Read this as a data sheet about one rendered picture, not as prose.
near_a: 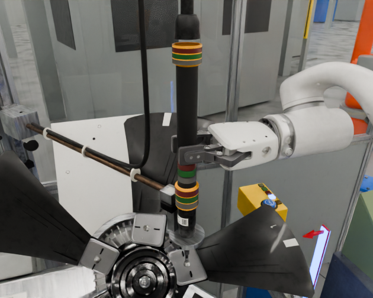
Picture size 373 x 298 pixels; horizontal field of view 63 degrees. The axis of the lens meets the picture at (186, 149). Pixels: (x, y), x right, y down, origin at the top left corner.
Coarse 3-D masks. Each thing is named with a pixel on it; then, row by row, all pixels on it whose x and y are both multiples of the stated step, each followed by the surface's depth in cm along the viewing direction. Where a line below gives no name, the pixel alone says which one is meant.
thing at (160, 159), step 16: (160, 112) 70; (128, 128) 72; (160, 128) 69; (176, 128) 67; (128, 144) 72; (144, 144) 69; (160, 144) 67; (160, 160) 66; (176, 160) 65; (144, 176) 67; (160, 176) 65; (176, 176) 63; (144, 192) 66; (144, 208) 65; (160, 208) 62
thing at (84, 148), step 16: (144, 16) 47; (144, 32) 48; (144, 48) 49; (144, 64) 50; (144, 80) 51; (144, 96) 52; (144, 112) 54; (48, 128) 81; (80, 144) 73; (112, 160) 66; (144, 160) 59
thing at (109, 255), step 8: (96, 240) 58; (88, 248) 59; (96, 248) 59; (104, 248) 58; (112, 248) 58; (88, 256) 60; (104, 256) 60; (112, 256) 59; (88, 264) 62; (96, 264) 61; (104, 264) 61; (112, 264) 60; (104, 272) 62
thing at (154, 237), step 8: (136, 216) 67; (144, 216) 65; (152, 216) 64; (160, 216) 62; (136, 224) 66; (144, 224) 64; (152, 224) 63; (160, 224) 62; (136, 232) 65; (144, 232) 64; (152, 232) 63; (160, 232) 61; (136, 240) 65; (144, 240) 63; (152, 240) 62; (160, 240) 60
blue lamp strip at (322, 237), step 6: (324, 234) 73; (318, 240) 75; (324, 240) 73; (318, 246) 76; (318, 252) 76; (318, 258) 76; (312, 264) 79; (318, 264) 77; (312, 270) 79; (312, 276) 80
